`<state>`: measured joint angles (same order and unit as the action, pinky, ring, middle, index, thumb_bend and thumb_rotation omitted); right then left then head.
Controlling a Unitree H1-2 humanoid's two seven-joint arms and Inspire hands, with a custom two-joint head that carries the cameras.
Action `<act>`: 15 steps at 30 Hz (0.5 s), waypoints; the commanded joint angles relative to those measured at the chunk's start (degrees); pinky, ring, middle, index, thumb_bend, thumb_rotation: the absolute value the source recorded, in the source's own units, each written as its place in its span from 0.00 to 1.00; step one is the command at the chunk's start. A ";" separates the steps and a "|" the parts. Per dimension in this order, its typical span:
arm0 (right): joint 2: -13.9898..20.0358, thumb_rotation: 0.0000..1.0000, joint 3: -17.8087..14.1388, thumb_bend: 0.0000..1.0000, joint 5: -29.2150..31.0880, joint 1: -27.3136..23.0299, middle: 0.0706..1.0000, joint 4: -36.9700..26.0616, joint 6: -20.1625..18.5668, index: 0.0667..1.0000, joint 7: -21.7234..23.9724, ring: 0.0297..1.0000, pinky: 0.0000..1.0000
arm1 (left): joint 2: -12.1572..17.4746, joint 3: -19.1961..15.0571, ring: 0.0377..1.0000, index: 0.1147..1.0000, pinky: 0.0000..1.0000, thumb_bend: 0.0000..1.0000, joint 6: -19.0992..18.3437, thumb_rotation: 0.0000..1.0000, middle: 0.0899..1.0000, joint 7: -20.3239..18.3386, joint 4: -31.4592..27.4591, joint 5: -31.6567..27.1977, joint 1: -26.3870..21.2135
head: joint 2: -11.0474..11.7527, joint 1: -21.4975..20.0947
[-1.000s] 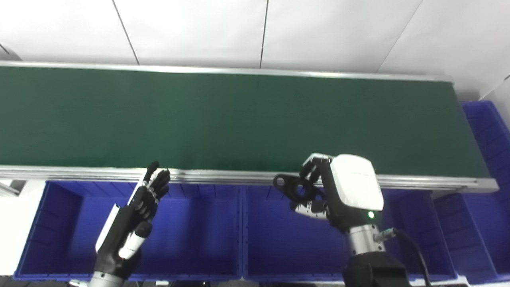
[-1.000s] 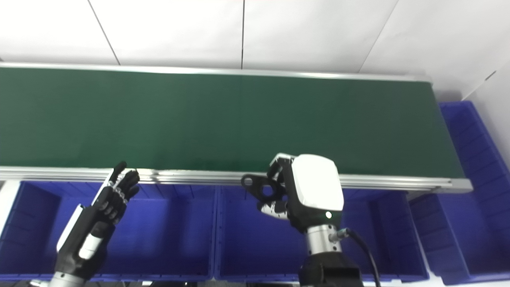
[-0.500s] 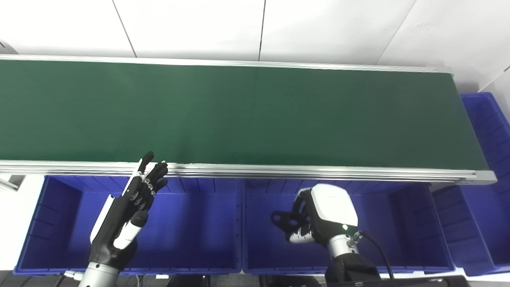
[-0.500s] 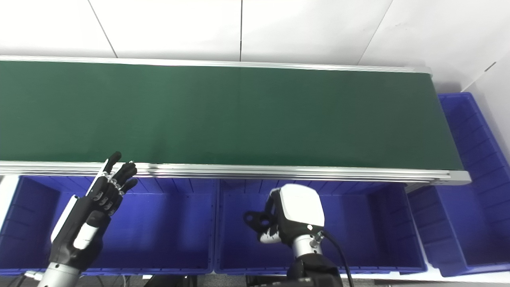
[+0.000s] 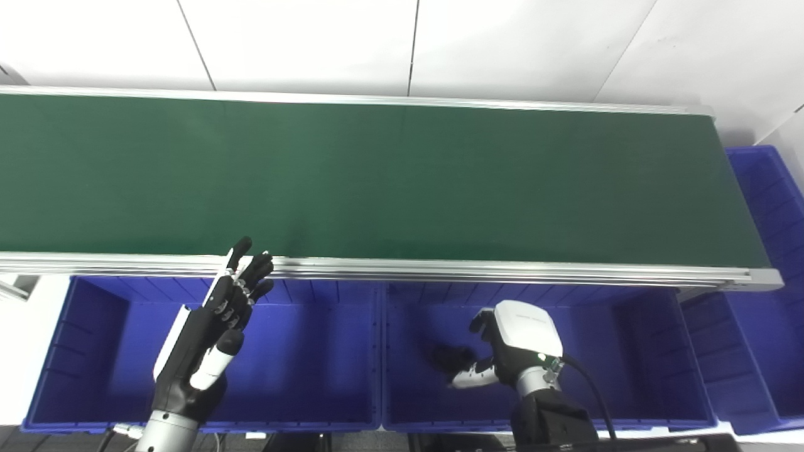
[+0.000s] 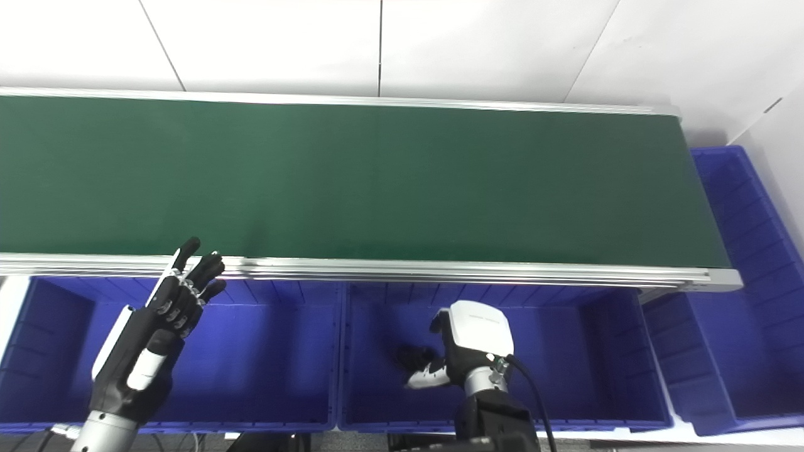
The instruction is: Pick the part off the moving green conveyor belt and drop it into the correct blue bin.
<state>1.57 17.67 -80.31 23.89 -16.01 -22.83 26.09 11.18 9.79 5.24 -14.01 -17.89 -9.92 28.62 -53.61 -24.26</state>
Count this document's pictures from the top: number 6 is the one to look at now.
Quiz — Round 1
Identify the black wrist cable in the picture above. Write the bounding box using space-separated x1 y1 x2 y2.
506 355 557 452

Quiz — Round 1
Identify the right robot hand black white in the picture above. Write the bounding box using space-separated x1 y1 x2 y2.
405 300 516 390

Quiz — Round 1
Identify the blue plastic bin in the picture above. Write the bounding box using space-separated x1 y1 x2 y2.
338 281 676 434
0 276 345 435
641 146 804 437

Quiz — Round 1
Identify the green conveyor belt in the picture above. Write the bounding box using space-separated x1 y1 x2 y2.
0 87 744 293
0 94 732 269

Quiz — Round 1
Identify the black flanged metal part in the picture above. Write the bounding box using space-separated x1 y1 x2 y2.
394 342 440 377

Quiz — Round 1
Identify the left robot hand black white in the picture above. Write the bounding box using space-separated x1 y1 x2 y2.
88 237 227 428

